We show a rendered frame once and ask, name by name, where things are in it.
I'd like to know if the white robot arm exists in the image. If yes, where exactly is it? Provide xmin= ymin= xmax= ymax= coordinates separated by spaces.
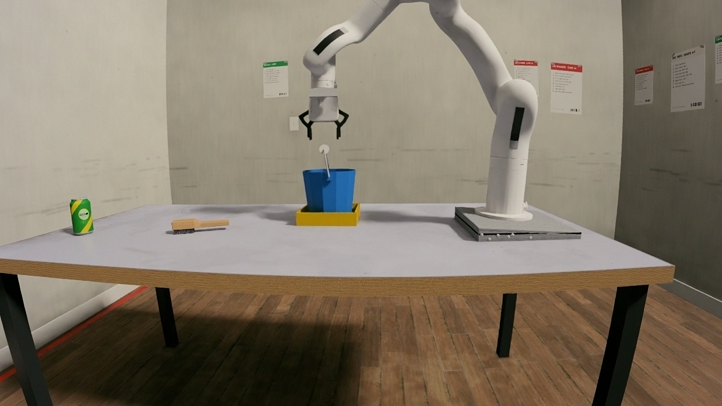
xmin=303 ymin=0 xmax=538 ymax=221

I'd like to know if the yellow square tray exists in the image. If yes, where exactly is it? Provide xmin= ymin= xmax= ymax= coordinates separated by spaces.
xmin=296 ymin=203 xmax=360 ymax=226

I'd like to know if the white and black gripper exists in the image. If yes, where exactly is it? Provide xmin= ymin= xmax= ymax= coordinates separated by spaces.
xmin=298 ymin=97 xmax=349 ymax=140

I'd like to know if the green and yellow drink can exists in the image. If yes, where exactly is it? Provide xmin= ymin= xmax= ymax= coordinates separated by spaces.
xmin=70 ymin=197 xmax=94 ymax=236

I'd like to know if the wooden wire brush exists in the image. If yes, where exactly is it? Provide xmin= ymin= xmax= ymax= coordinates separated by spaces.
xmin=171 ymin=219 xmax=229 ymax=235

